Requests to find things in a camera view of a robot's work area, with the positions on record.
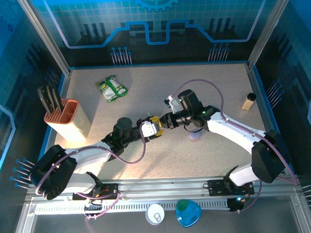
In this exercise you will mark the blue earbud charging case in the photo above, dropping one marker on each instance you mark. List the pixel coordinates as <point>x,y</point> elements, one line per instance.
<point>195,137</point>

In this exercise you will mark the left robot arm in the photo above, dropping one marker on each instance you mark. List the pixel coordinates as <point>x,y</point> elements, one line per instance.
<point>55,173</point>

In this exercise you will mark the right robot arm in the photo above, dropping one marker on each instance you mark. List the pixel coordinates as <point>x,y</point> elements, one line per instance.
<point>269,156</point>

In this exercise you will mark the green snack bag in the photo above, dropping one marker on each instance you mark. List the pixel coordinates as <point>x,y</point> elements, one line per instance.
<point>111,88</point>

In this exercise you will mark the orange beige knife block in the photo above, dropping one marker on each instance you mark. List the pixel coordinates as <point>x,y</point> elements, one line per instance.
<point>68,122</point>

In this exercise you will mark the black capped spice bottle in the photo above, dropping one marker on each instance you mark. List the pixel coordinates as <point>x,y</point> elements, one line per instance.
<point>248,103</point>

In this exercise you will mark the white pull-tab can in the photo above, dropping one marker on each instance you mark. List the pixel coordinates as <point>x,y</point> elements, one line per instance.
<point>155,214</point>

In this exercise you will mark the blue triangular plastic container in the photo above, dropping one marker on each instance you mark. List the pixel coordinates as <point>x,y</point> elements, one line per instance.
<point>188,213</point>

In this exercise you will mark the black controller box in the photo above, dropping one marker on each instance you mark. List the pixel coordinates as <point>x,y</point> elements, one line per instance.
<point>236,205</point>

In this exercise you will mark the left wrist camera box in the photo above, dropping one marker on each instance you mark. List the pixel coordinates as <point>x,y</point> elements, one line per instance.
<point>148,129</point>

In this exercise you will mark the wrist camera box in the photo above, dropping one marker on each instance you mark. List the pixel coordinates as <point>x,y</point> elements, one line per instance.
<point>174,104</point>
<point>148,129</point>

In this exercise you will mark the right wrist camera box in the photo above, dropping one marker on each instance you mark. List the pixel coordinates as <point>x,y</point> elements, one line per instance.
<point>174,104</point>

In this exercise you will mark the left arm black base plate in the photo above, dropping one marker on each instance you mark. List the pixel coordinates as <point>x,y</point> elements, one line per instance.
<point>109,192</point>

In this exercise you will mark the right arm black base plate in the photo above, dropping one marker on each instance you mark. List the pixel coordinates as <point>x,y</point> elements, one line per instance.
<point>216,188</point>

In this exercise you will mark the aluminium frame post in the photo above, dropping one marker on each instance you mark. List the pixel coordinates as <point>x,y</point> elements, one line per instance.
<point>45,36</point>
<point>270,28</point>

